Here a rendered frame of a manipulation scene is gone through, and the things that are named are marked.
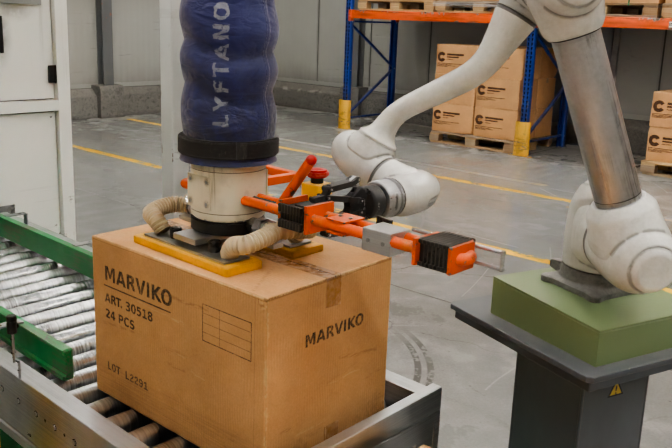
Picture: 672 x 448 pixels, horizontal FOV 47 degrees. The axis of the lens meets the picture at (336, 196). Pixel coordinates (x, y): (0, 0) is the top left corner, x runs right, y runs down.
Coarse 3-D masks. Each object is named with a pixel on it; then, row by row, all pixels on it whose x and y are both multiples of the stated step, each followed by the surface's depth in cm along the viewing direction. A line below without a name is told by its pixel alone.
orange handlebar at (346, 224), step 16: (272, 176) 193; (288, 176) 196; (256, 208) 168; (272, 208) 164; (320, 224) 155; (336, 224) 152; (352, 224) 155; (368, 224) 152; (400, 240) 142; (464, 256) 134
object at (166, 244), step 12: (180, 228) 177; (144, 240) 178; (156, 240) 177; (168, 240) 176; (216, 240) 169; (168, 252) 172; (180, 252) 170; (192, 252) 169; (204, 252) 168; (216, 252) 168; (192, 264) 167; (204, 264) 164; (216, 264) 162; (228, 264) 162; (240, 264) 163; (252, 264) 164; (228, 276) 160
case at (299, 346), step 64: (128, 256) 177; (256, 256) 174; (320, 256) 176; (384, 256) 178; (128, 320) 181; (192, 320) 165; (256, 320) 152; (320, 320) 162; (384, 320) 180; (128, 384) 185; (192, 384) 169; (256, 384) 154; (320, 384) 166; (384, 384) 185
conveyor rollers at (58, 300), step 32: (0, 256) 303; (32, 256) 303; (0, 288) 267; (32, 288) 266; (64, 288) 266; (32, 320) 239; (64, 320) 238; (64, 384) 199; (96, 384) 198; (128, 416) 183
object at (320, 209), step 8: (280, 200) 161; (288, 200) 162; (296, 200) 164; (304, 200) 166; (280, 208) 160; (288, 208) 158; (296, 208) 156; (304, 208) 156; (312, 208) 157; (320, 208) 159; (328, 208) 160; (280, 216) 161; (288, 216) 160; (296, 216) 158; (304, 216) 156; (280, 224) 160; (288, 224) 159; (296, 224) 157; (304, 224) 157; (304, 232) 157; (312, 232) 158
